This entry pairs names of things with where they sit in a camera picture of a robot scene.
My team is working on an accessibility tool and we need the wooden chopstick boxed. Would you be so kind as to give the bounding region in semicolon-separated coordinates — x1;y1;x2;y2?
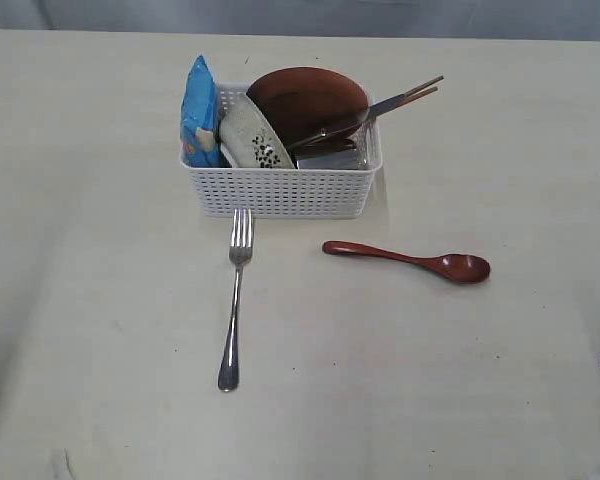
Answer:
403;75;444;97
396;87;438;108

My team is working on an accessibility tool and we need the silver metal fork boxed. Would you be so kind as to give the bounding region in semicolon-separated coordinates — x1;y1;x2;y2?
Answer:
217;209;254;392

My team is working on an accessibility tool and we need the stainless steel cup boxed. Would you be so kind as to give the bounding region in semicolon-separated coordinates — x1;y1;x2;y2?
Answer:
292;139;366;170

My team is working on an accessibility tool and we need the lower wooden chopstick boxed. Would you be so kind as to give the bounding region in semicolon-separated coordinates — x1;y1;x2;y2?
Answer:
396;87;438;108

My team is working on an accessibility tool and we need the brown wooden bowl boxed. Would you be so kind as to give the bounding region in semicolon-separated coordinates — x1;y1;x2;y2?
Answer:
247;67;369;145

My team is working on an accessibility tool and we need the blue snack bag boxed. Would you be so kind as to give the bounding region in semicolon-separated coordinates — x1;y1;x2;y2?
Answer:
180;55;227;168

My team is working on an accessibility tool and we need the upper wooden chopstick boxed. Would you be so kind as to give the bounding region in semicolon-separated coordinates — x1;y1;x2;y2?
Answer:
403;75;444;97

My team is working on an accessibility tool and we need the brown wooden spoon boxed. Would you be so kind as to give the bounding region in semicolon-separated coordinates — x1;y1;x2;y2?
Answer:
322;241;491;285

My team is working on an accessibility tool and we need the white floral ceramic dish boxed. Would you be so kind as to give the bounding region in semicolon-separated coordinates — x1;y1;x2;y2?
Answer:
219;94;295;169

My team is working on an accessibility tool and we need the white perforated plastic basket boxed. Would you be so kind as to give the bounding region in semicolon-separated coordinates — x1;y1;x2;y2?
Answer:
180;80;382;219

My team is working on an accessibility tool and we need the silver table knife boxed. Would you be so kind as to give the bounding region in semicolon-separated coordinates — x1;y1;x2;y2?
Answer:
285;94;416;150

